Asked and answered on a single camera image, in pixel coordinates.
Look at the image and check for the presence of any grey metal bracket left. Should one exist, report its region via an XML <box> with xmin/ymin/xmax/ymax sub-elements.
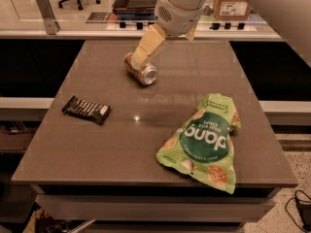
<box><xmin>36</xmin><ymin>0</ymin><xmax>60</xmax><ymax>35</ymax></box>

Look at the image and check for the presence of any black chocolate bar wrapper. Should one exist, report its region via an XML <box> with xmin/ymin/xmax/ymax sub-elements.
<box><xmin>61</xmin><ymin>95</ymin><xmax>110</xmax><ymax>125</ymax></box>

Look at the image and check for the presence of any cardboard box with label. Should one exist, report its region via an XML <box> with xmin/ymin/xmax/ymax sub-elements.
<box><xmin>213</xmin><ymin>0</ymin><xmax>251</xmax><ymax>20</ymax></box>

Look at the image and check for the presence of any black power adapter with cable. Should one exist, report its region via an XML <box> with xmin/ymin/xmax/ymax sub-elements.
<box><xmin>285</xmin><ymin>190</ymin><xmax>311</xmax><ymax>233</ymax></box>

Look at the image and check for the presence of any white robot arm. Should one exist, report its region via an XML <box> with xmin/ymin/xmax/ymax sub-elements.
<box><xmin>130</xmin><ymin>0</ymin><xmax>311</xmax><ymax>70</ymax></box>

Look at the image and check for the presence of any orange soda can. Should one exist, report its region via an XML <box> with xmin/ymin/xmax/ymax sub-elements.
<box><xmin>124</xmin><ymin>52</ymin><xmax>157</xmax><ymax>85</ymax></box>

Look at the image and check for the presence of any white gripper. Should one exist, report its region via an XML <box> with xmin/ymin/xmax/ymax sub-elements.
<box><xmin>130</xmin><ymin>0</ymin><xmax>205</xmax><ymax>70</ymax></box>

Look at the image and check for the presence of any green rice chips bag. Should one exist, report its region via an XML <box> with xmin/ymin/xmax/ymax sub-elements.
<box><xmin>155</xmin><ymin>93</ymin><xmax>241</xmax><ymax>194</ymax></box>

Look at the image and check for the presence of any glass barrier panel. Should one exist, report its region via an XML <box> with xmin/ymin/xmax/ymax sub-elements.
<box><xmin>0</xmin><ymin>0</ymin><xmax>280</xmax><ymax>32</ymax></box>

